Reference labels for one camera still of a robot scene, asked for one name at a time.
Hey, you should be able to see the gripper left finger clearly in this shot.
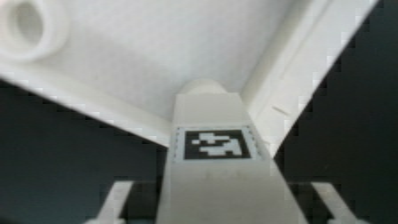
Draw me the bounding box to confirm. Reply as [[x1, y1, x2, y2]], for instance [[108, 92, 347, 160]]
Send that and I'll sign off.
[[81, 179, 159, 224]]

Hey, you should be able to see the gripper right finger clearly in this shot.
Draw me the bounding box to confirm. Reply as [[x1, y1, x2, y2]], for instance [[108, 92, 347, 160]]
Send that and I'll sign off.
[[285, 180, 371, 224]]

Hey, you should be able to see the white desk leg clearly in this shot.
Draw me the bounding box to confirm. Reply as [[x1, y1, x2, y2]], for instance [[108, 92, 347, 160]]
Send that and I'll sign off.
[[156, 79, 307, 224]]

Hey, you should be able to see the white desk tabletop tray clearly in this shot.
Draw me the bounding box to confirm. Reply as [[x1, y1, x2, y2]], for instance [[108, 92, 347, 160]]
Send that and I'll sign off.
[[0, 0, 379, 147]]

